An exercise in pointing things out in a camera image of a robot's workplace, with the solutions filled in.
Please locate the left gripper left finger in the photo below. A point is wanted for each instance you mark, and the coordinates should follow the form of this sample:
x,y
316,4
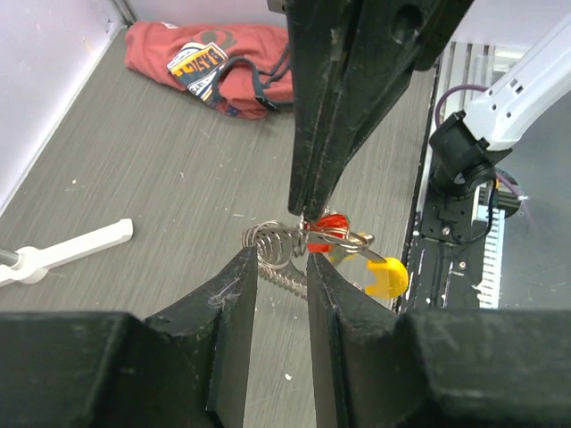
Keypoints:
x,y
184,366

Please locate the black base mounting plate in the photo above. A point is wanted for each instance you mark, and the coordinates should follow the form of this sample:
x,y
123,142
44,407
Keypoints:
x,y
442,274

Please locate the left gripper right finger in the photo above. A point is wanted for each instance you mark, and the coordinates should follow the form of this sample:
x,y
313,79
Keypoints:
x,y
433,367

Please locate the slotted cable duct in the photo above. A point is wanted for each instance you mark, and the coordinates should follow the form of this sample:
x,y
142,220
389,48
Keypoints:
x,y
488,290

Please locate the folded maroon t-shirt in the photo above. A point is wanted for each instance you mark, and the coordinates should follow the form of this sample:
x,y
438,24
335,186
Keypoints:
x,y
241,69

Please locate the metal clothes rack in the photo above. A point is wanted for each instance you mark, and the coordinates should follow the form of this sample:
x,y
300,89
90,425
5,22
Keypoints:
x,y
29,265

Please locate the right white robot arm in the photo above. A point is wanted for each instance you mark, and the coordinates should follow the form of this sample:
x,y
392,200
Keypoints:
x,y
484,132

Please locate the red key tag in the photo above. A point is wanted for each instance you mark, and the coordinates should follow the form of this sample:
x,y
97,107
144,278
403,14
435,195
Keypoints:
x,y
335,224

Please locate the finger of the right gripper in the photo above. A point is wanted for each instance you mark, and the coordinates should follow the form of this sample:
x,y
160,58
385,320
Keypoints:
x,y
392,40
320,33

